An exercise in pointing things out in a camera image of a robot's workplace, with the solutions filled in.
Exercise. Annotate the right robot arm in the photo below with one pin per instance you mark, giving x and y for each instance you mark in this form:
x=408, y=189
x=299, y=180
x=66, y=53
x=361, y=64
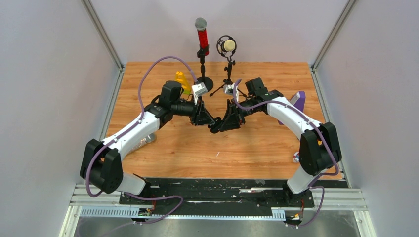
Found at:
x=319, y=149

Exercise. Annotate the purple phone stand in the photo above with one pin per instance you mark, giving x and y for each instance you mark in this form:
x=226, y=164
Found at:
x=300, y=104

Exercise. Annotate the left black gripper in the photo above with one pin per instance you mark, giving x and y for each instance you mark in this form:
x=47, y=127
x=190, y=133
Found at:
x=204, y=117

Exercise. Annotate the white phone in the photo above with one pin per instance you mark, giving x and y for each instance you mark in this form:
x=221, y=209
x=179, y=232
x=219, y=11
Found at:
x=295, y=98

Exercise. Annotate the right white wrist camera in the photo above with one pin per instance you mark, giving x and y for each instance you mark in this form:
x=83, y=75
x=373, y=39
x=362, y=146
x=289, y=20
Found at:
x=229, y=90

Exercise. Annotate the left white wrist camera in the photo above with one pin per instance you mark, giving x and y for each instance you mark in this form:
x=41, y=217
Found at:
x=198, y=90

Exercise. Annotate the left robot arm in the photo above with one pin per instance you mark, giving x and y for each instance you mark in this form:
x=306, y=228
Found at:
x=102, y=160

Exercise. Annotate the black tripod mic stand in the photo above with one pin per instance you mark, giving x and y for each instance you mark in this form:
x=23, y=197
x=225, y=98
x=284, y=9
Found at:
x=228, y=80

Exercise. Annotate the black earbud charging case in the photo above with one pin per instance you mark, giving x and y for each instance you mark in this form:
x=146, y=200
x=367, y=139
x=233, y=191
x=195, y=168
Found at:
x=216, y=127

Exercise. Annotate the small red white toy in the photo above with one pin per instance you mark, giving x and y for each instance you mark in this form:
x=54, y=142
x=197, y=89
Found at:
x=296, y=157

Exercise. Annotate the silver glitter microphone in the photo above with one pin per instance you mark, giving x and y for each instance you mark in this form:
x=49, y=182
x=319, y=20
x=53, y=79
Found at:
x=147, y=140

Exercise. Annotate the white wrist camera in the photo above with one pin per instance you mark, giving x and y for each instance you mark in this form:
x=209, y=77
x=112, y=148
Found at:
x=229, y=90
x=198, y=90

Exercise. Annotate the black round-base mic stand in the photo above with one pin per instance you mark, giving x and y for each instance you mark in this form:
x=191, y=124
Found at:
x=203, y=78

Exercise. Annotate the red microphone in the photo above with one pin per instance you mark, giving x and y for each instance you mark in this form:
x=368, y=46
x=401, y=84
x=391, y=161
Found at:
x=201, y=26

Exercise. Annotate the white cable duct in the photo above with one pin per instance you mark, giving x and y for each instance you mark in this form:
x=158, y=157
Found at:
x=137, y=212

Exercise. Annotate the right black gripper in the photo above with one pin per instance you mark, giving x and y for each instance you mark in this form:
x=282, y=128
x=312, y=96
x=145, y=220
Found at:
x=231, y=120

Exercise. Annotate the yellow green toy block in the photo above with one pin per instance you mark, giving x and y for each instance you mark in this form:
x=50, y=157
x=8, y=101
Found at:
x=181, y=78

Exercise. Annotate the cream condenser microphone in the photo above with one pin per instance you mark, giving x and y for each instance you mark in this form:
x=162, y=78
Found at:
x=226, y=46

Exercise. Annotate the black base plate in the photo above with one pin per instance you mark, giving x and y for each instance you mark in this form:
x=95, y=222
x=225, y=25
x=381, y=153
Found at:
x=228, y=196

